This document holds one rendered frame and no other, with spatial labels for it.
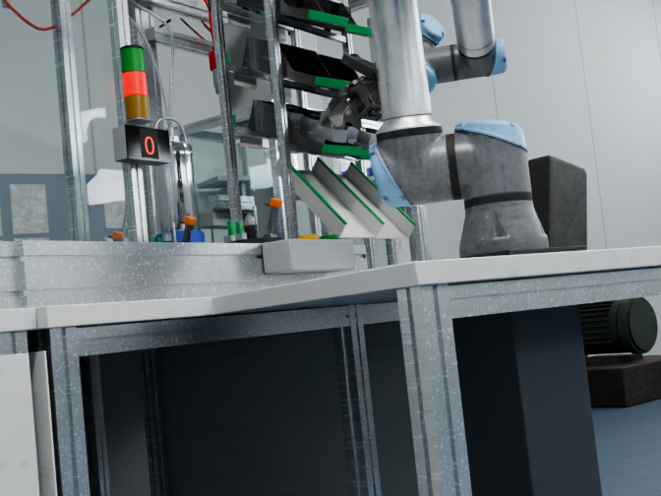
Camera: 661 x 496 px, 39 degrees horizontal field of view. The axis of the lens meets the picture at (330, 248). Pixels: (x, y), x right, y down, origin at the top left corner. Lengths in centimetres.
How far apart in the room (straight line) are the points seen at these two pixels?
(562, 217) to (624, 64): 229
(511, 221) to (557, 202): 627
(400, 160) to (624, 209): 766
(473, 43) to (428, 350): 91
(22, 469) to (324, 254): 76
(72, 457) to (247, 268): 55
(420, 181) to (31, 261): 64
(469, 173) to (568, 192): 641
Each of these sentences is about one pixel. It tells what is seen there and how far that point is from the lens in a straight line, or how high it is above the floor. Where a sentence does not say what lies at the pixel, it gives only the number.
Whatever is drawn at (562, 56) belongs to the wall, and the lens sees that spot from 898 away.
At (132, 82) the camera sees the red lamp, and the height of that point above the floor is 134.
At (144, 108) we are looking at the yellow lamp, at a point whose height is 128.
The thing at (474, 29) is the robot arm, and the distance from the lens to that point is 186.
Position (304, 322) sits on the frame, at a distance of 175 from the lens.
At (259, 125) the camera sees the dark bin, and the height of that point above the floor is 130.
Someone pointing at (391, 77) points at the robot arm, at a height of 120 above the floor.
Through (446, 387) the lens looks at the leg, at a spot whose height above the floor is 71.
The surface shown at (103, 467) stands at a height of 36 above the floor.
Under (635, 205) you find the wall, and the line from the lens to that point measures 935.
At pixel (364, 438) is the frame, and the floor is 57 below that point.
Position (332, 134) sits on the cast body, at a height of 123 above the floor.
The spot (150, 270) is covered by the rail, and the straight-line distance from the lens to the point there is 156.
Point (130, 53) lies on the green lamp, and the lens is 203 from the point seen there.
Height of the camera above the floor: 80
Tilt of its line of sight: 5 degrees up
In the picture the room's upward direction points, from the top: 6 degrees counter-clockwise
